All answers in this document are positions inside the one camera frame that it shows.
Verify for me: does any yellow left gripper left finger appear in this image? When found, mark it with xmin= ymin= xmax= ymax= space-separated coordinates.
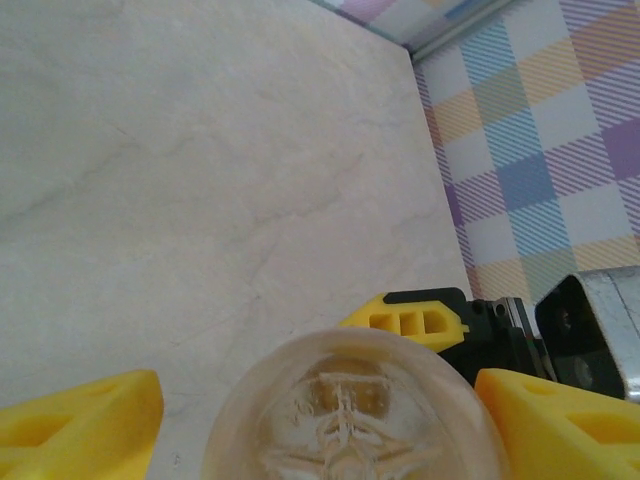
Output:
xmin=0 ymin=368 xmax=165 ymax=480

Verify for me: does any clear bottle green band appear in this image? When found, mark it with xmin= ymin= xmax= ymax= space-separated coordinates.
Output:
xmin=199 ymin=327 xmax=512 ymax=480

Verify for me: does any aluminium corner post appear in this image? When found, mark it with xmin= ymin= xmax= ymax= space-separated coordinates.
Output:
xmin=410 ymin=0 xmax=516 ymax=64

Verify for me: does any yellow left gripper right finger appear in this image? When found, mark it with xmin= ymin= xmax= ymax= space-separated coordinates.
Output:
xmin=473 ymin=368 xmax=640 ymax=480

